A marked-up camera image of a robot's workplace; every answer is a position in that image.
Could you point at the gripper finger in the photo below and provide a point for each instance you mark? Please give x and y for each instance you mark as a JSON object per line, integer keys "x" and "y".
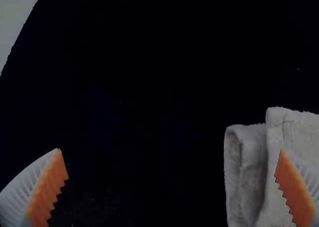
{"x": 30, "y": 194}
{"x": 296, "y": 187}

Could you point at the pale towel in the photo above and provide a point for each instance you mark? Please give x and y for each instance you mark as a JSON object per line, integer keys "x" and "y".
{"x": 251, "y": 177}

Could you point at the black mat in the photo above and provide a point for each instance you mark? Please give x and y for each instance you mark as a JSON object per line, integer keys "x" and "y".
{"x": 149, "y": 87}

